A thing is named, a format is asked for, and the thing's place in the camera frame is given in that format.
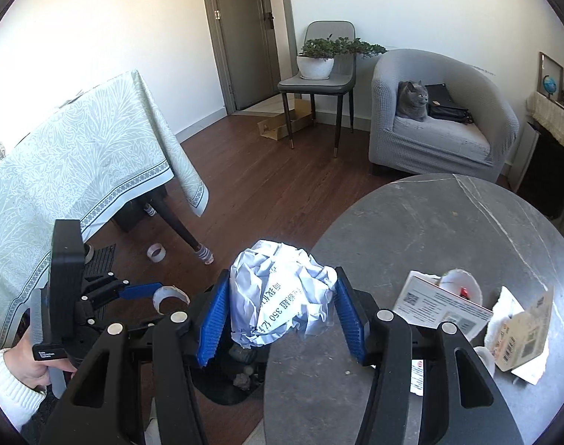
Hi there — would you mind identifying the black table leg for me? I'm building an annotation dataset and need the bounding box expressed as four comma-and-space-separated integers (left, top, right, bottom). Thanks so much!
150, 190, 215, 267

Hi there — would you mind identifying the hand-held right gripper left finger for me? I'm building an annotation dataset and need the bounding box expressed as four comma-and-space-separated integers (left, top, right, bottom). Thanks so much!
32, 269, 232, 445

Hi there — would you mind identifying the black storage box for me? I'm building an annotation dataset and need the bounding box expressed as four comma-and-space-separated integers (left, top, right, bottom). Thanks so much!
113, 188, 167, 233

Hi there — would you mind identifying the black ribbed floor mat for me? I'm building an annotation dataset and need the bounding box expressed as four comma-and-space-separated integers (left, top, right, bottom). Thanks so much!
84, 243, 119, 281

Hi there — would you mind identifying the flat cardboard box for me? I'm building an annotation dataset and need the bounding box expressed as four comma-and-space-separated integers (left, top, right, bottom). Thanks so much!
257, 98, 316, 141

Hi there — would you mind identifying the black handbag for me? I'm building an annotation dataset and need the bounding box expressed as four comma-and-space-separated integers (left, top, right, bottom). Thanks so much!
423, 83, 474, 124

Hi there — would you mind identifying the torn white paper cup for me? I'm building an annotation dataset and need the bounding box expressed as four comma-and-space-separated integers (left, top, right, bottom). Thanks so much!
438, 266, 484, 307

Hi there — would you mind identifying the white box with red label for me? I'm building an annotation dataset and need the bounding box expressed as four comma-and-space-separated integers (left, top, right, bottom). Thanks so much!
409, 359, 426, 397

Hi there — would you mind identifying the person's left hand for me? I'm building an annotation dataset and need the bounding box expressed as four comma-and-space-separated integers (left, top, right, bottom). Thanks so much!
4, 345, 79, 392

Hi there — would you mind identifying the white paper ball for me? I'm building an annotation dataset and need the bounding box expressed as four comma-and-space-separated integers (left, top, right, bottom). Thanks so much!
229, 240, 338, 349

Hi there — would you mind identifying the grey cat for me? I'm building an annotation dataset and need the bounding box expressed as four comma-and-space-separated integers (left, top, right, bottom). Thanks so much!
395, 80, 430, 122

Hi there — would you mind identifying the grey door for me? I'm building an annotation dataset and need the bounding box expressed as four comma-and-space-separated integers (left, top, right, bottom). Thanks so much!
199, 0, 292, 114

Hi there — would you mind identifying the grey dining chair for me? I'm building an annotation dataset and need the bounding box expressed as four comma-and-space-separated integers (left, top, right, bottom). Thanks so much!
277, 21, 357, 157

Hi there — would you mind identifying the beige cardboard carton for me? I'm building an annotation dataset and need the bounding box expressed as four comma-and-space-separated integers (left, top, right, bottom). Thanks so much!
492, 285, 555, 374

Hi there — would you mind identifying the grey armchair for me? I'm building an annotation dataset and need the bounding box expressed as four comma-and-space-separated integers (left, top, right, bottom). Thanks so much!
368, 49, 520, 184

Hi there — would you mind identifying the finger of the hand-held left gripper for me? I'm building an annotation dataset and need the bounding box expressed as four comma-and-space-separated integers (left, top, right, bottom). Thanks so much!
117, 282, 165, 301
94, 313, 172, 339

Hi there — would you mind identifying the table with patterned cloth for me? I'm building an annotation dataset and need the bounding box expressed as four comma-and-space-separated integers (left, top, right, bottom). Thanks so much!
0, 69, 209, 350

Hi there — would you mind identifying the potted plant in white pot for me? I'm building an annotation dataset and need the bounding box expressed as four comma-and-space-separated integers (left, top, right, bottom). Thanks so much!
296, 37, 388, 80

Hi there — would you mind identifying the round grey marble table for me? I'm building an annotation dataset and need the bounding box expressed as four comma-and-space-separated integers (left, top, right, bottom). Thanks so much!
263, 174, 564, 445

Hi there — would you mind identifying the black trash bin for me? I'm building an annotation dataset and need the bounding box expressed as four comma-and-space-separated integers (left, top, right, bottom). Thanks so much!
187, 287, 270, 406

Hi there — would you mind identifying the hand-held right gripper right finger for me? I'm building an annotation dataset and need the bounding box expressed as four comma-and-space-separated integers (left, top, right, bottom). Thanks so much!
334, 266, 524, 445

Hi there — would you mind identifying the white ring-shaped scrap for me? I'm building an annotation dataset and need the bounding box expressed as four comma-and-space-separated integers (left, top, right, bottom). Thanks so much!
151, 286, 190, 314

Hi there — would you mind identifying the person's left forearm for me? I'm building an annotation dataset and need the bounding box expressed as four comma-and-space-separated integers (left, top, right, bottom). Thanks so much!
0, 349, 47, 432

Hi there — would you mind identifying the sideboard with beige runner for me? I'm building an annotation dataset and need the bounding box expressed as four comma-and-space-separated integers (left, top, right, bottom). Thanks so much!
527, 90, 564, 163

